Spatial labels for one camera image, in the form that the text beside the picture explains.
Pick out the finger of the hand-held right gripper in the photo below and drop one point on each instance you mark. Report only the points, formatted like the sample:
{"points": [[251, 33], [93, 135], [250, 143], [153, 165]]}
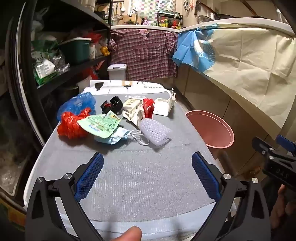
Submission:
{"points": [[285, 141], [260, 143]]}

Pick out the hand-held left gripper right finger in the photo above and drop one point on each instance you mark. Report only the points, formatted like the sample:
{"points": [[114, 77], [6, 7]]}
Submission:
{"points": [[204, 176]]}

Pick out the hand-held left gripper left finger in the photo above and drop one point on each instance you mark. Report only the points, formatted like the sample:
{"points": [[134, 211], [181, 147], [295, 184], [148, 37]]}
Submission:
{"points": [[91, 173]]}

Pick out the blue face mask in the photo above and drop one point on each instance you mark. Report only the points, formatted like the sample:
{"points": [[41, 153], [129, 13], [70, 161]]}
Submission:
{"points": [[115, 137]]}

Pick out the pink bin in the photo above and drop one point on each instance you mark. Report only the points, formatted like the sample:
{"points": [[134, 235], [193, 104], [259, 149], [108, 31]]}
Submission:
{"points": [[208, 129]]}

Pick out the green printed packet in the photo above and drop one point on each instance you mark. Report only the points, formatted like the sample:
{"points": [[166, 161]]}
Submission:
{"points": [[99, 124]]}

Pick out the red plastic bag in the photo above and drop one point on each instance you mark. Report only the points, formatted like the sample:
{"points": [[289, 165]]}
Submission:
{"points": [[69, 126]]}

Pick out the clear bubble wrap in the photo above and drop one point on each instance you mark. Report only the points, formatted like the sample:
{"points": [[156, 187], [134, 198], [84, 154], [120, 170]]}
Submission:
{"points": [[153, 132]]}

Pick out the blue plastic bag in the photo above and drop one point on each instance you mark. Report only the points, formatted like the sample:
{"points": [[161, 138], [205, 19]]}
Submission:
{"points": [[74, 104]]}

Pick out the white paper bag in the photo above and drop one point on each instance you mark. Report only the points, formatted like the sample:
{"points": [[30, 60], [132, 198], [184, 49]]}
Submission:
{"points": [[135, 117]]}

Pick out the black and red packaging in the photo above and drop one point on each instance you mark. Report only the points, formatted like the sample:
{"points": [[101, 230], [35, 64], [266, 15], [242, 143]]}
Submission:
{"points": [[116, 104]]}

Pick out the white cardboard box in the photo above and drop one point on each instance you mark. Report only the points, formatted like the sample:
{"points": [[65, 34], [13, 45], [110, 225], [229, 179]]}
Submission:
{"points": [[161, 106]]}

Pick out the red carton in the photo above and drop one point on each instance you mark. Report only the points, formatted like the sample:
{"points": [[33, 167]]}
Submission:
{"points": [[148, 107]]}

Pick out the clear plastic wrapper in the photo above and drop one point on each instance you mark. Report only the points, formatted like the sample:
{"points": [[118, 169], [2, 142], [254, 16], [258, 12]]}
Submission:
{"points": [[133, 96]]}

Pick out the person's right hand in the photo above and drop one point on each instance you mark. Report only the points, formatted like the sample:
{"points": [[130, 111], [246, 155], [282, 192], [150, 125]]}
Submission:
{"points": [[277, 213]]}

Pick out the person's left hand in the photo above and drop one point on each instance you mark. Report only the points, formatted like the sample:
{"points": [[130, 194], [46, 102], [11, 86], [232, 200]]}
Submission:
{"points": [[129, 234]]}

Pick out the beige kitchen cabinets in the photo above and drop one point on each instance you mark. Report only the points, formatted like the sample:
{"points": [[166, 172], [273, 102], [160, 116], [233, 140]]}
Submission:
{"points": [[208, 97]]}

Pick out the blue and cream printed cloth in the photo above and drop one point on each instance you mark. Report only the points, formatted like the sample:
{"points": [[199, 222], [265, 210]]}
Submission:
{"points": [[242, 58]]}

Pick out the white lidded bin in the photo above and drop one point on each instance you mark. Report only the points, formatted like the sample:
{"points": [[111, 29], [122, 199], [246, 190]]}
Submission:
{"points": [[116, 71]]}

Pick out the black shelf rack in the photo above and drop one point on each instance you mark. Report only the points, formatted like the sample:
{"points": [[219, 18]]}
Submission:
{"points": [[69, 69]]}

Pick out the green and white packet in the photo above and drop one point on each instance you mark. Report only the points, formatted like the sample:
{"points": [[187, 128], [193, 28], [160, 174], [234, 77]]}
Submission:
{"points": [[44, 71]]}

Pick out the clear plastic bags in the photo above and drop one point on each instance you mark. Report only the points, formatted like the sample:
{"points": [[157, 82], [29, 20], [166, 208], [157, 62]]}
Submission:
{"points": [[59, 62]]}

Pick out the white labelled jar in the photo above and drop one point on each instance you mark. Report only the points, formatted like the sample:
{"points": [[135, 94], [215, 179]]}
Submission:
{"points": [[92, 52]]}

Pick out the green storage box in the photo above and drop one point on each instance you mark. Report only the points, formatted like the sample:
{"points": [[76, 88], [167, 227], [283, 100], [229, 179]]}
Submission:
{"points": [[75, 51]]}

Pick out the plaid shirt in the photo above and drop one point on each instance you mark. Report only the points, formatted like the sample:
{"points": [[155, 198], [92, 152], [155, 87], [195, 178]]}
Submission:
{"points": [[143, 53]]}

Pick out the black frying pan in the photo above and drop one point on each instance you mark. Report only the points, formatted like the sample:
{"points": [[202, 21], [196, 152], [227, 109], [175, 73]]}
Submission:
{"points": [[222, 16]]}

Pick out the red plastic packet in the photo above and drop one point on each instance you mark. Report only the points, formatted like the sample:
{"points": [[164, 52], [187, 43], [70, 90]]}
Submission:
{"points": [[92, 37]]}

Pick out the steel bowl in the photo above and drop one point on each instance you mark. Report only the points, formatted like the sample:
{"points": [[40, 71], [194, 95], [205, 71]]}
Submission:
{"points": [[203, 18]]}

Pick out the black spice rack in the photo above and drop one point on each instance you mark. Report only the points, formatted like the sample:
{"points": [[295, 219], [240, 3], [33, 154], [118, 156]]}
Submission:
{"points": [[168, 20]]}

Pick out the kitchen faucet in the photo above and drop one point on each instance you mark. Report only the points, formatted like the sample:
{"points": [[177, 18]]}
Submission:
{"points": [[135, 15]]}

